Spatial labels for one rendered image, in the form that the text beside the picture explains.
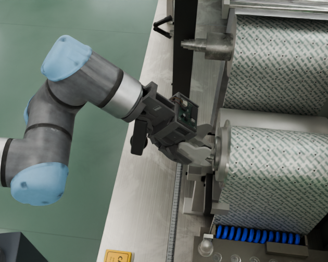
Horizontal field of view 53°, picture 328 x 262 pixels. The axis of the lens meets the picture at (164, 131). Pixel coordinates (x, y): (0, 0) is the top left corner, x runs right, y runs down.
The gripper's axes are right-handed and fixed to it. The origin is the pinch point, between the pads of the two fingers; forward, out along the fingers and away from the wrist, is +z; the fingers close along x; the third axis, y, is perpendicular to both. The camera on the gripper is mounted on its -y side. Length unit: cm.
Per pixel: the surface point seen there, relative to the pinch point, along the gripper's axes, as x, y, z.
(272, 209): -4.7, 1.4, 20.5
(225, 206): -5.4, -4.7, 11.9
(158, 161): 20.1, -35.9, 13.8
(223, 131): 3.3, 5.4, 0.0
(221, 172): -3.9, 2.4, 2.7
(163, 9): 110, -42, 7
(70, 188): 51, -144, 25
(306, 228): -4.7, 1.7, 33.7
